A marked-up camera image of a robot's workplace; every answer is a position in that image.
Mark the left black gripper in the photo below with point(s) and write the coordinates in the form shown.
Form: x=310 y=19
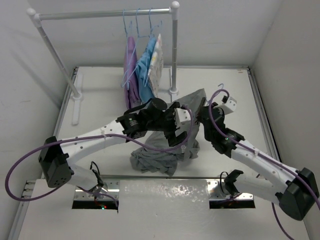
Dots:
x=170 y=113

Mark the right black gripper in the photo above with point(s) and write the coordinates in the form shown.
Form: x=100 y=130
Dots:
x=199 y=116

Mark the grey t shirt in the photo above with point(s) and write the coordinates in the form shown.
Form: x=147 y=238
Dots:
x=147 y=160

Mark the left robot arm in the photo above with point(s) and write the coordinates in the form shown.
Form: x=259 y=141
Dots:
x=58 y=158

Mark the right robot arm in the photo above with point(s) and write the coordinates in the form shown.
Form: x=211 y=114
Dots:
x=294 y=191

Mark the purple t shirt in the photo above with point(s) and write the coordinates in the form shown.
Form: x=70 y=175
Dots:
x=131 y=97

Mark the white patterned t shirt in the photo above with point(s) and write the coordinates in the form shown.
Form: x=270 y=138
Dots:
x=156 y=66

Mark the light blue hanger with purple shirt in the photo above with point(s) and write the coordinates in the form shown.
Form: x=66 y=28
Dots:
x=127 y=27

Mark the light blue t shirt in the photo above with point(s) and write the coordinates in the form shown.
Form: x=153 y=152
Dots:
x=142 y=68

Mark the light blue hanger with patterned shirt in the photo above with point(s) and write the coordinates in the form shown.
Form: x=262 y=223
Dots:
x=152 y=27

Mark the white front cover panel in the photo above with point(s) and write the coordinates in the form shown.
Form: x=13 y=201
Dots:
x=155 y=210

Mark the white garment rack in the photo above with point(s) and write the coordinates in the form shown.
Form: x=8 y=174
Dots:
x=37 y=19

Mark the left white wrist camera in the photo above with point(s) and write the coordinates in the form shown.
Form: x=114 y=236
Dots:
x=181 y=117

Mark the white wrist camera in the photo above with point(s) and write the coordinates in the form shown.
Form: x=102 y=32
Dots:
x=228 y=105
x=181 y=117

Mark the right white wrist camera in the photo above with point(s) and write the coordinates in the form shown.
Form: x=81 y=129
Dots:
x=228 y=105

